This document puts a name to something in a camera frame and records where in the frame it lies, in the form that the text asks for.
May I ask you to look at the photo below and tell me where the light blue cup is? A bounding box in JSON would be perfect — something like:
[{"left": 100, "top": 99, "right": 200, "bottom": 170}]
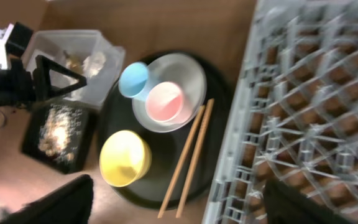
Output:
[{"left": 119, "top": 62, "right": 154, "bottom": 101}]

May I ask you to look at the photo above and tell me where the gold snack wrapper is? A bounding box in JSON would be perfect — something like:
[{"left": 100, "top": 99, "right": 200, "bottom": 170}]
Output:
[{"left": 63, "top": 50, "right": 84, "bottom": 75}]

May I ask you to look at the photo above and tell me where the grey round plate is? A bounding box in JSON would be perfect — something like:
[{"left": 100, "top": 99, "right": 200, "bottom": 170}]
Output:
[{"left": 132, "top": 53, "right": 207, "bottom": 133}]

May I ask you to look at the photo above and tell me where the peanut shells and rice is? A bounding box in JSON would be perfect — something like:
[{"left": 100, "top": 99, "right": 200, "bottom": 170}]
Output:
[{"left": 38, "top": 104, "right": 84, "bottom": 163}]

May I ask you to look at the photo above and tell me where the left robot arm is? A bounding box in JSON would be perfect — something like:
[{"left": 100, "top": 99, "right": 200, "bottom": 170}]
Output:
[{"left": 0, "top": 22, "right": 87, "bottom": 108}]

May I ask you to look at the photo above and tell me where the wooden chopstick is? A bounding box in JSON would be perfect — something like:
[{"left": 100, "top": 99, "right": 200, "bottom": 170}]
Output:
[
  {"left": 157, "top": 105, "right": 205, "bottom": 218},
  {"left": 176, "top": 98, "right": 214, "bottom": 218}
]

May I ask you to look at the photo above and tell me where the grey dishwasher rack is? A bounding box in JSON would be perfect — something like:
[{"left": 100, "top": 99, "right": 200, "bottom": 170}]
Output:
[{"left": 203, "top": 1, "right": 358, "bottom": 223}]

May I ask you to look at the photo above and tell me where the pink cup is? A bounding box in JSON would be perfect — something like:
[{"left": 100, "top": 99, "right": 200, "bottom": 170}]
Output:
[{"left": 145, "top": 82, "right": 185, "bottom": 124}]

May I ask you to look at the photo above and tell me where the black rectangular tray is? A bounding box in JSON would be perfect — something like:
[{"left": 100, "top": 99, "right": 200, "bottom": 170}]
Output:
[{"left": 21, "top": 101, "right": 97, "bottom": 174}]

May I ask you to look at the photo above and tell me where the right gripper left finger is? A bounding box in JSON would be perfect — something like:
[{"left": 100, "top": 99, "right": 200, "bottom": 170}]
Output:
[{"left": 0, "top": 174, "right": 94, "bottom": 224}]

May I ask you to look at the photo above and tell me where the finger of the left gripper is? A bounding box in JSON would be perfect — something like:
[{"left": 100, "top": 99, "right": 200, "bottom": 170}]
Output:
[{"left": 32, "top": 55, "right": 87, "bottom": 101}]

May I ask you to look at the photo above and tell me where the clear plastic bin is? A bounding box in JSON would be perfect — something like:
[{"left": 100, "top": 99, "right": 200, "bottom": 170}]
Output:
[{"left": 22, "top": 30, "right": 126, "bottom": 110}]

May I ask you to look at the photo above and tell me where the white tissue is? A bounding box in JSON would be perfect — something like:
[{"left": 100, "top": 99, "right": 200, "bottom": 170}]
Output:
[{"left": 83, "top": 52, "right": 106, "bottom": 78}]

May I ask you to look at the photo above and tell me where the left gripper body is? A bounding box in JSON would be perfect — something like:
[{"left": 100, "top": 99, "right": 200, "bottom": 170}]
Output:
[{"left": 0, "top": 22, "right": 36, "bottom": 106}]

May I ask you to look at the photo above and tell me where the round black serving tray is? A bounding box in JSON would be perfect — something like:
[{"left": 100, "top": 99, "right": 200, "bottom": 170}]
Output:
[{"left": 98, "top": 52, "right": 232, "bottom": 210}]

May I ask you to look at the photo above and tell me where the yellow bowl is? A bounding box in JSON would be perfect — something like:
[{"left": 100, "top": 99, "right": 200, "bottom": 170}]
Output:
[{"left": 99, "top": 130, "right": 152, "bottom": 187}]

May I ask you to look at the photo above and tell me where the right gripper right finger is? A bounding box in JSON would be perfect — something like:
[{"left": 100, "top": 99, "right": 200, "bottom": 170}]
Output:
[{"left": 263, "top": 179, "right": 347, "bottom": 224}]

